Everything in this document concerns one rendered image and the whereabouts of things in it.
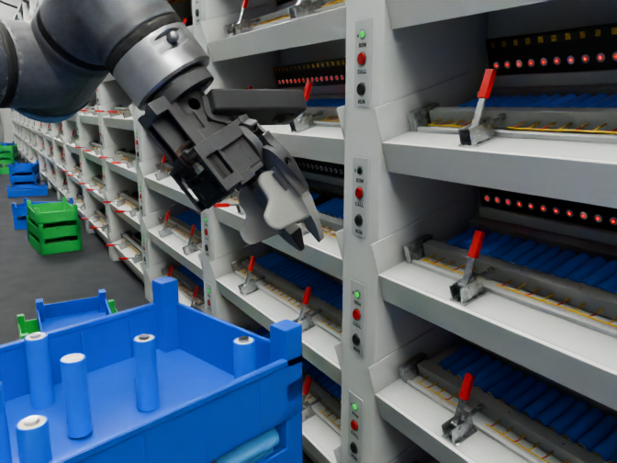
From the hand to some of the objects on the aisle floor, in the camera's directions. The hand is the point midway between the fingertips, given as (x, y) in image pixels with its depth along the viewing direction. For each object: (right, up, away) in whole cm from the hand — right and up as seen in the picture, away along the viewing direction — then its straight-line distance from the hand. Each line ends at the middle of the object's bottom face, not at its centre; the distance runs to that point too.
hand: (308, 231), depth 62 cm
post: (+17, -52, +43) cm, 70 cm away
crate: (-68, -33, +106) cm, 130 cm away
